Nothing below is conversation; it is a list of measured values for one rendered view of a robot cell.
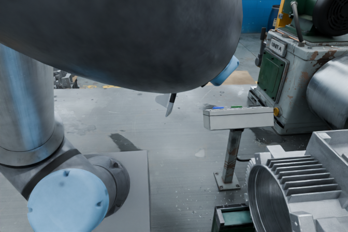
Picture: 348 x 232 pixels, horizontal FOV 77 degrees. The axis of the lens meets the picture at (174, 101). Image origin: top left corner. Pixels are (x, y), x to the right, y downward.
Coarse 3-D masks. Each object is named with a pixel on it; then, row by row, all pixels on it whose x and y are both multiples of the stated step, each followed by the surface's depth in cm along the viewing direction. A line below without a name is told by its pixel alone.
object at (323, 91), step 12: (336, 60) 70; (324, 72) 69; (336, 72) 65; (312, 84) 72; (324, 84) 67; (336, 84) 64; (312, 96) 72; (324, 96) 67; (336, 96) 63; (312, 108) 74; (324, 108) 67; (336, 108) 63; (324, 120) 70; (336, 120) 63
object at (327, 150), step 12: (324, 132) 37; (336, 132) 38; (312, 144) 38; (324, 144) 35; (336, 144) 39; (312, 156) 38; (324, 156) 35; (336, 156) 33; (336, 168) 33; (336, 180) 33
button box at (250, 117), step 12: (228, 108) 61; (240, 108) 56; (252, 108) 56; (264, 108) 56; (204, 120) 60; (216, 120) 55; (228, 120) 55; (240, 120) 55; (252, 120) 55; (264, 120) 56
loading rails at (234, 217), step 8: (216, 208) 48; (224, 208) 48; (232, 208) 49; (240, 208) 49; (248, 208) 49; (216, 216) 48; (224, 216) 48; (232, 216) 48; (240, 216) 48; (248, 216) 48; (216, 224) 48; (224, 224) 46; (232, 224) 46; (240, 224) 47; (248, 224) 47
